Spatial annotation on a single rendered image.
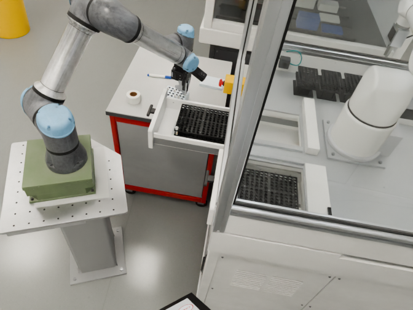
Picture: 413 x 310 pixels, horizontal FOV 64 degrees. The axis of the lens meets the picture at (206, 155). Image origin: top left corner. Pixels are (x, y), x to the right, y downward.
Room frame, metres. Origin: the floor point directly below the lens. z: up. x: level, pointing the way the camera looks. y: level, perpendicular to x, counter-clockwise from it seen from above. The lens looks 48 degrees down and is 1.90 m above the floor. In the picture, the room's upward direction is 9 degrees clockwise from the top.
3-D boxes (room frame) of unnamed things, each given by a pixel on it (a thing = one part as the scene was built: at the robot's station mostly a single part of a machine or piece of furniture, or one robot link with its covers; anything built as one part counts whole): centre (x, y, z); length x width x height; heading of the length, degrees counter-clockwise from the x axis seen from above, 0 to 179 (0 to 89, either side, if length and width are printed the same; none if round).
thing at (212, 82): (1.55, 0.03, 0.77); 0.13 x 0.09 x 0.02; 85
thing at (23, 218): (0.78, 0.56, 0.70); 0.45 x 0.44 x 0.12; 112
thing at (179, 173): (1.50, 0.23, 0.38); 0.62 x 0.58 x 0.76; 179
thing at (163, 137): (1.09, 0.03, 0.86); 0.40 x 0.26 x 0.06; 89
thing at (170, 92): (1.37, 0.21, 0.78); 0.12 x 0.08 x 0.04; 77
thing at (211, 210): (0.77, -0.05, 0.87); 0.29 x 0.02 x 0.11; 179
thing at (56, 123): (0.80, 0.54, 1.03); 0.13 x 0.12 x 0.14; 47
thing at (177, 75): (1.38, 0.18, 0.95); 0.09 x 0.08 x 0.12; 77
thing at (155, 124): (1.09, 0.24, 0.87); 0.29 x 0.02 x 0.11; 179
